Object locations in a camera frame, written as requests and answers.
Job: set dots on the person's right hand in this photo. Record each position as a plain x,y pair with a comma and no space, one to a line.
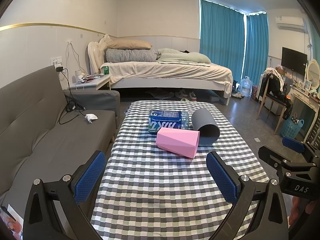
297,210

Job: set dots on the clear water jug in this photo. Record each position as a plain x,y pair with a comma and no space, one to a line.
245,87

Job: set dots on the narrow teal curtain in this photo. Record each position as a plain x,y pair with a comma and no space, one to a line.
256,45

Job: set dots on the white dresser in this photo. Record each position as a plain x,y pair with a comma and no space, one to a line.
303,105

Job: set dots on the checked tablecloth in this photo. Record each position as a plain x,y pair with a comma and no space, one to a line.
162,187

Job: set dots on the black charger plug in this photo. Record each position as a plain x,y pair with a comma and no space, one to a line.
59,69

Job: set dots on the grey cup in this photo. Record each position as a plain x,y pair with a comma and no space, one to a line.
202,121

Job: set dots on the bed with beige sheet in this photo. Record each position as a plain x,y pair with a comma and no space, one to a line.
162,73

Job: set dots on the grey sofa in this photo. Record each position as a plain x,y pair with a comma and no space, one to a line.
37,125

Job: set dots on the white air conditioner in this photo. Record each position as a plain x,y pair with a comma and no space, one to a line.
291,24

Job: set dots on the pink faceted cup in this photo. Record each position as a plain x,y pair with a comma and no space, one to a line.
175,141

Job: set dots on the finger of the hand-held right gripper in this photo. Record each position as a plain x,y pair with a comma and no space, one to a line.
271,157
295,143

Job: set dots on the printed paper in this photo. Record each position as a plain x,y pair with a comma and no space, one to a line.
13,221

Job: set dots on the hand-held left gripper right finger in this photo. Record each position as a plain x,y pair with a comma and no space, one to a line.
221,177

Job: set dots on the blue laundry basket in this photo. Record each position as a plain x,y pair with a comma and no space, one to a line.
292,130

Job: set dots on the black television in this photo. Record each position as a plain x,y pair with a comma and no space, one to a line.
293,60

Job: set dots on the black jacket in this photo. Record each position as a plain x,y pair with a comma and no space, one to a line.
281,92

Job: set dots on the pale green blanket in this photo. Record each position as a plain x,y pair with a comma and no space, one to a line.
185,58

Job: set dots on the white wall socket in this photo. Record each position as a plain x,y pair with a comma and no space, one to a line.
56,60

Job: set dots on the small white container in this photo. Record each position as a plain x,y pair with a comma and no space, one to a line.
78,74

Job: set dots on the wooden leg chair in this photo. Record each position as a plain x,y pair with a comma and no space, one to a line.
271,100

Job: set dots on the beige pillow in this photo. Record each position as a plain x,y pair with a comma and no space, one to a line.
128,44

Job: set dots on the folded checked quilt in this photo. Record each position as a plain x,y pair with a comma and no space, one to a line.
130,55

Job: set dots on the oval white mirror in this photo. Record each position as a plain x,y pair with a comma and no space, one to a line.
313,73

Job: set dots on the wide teal curtain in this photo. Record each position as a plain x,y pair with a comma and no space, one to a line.
220,37

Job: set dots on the white garment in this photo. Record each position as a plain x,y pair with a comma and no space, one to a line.
277,76

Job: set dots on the white ornate headboard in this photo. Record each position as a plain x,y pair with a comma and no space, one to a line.
95,55

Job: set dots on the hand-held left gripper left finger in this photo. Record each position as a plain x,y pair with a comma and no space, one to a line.
90,177

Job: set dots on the green can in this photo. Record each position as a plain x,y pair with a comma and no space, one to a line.
107,70

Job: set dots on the pair of white sneakers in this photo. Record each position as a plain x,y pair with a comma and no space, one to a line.
186,94

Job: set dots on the blue label water bottle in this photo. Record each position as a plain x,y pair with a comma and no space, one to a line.
165,121

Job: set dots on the white nightstand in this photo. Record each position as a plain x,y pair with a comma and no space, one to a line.
102,81

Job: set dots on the crumpled white tissue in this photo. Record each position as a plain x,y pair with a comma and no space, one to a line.
91,117

